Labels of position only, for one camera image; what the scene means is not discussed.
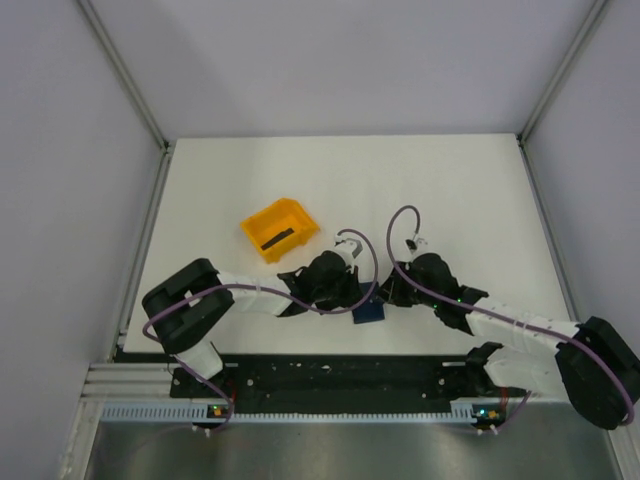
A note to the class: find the yellow plastic bin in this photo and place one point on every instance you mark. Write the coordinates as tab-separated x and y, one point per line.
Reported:
283	214

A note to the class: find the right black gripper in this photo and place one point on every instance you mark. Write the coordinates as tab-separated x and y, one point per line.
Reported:
392	291

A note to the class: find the grey cable duct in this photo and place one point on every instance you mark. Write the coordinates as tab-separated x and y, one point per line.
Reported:
202	413

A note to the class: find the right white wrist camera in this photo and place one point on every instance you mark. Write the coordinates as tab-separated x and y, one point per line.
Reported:
417	244

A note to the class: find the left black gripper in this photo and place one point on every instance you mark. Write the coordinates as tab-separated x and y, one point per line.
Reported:
352	295

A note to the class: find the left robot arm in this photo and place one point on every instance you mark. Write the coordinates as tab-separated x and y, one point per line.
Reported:
185	307

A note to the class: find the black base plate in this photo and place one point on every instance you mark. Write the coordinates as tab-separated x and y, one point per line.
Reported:
354	402

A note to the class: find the left aluminium frame post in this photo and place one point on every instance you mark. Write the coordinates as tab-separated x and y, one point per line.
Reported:
121	72

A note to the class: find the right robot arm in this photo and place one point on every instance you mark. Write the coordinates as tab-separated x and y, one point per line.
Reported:
586	364

